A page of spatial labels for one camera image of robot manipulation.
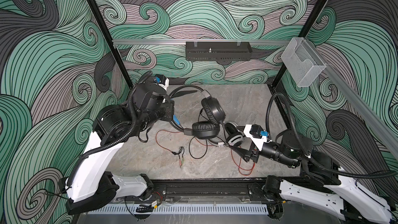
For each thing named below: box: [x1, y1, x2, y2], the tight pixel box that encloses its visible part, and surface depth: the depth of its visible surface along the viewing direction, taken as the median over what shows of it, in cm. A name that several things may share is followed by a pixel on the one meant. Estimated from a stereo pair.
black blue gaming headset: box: [169, 85, 226, 140], surface depth 50 cm
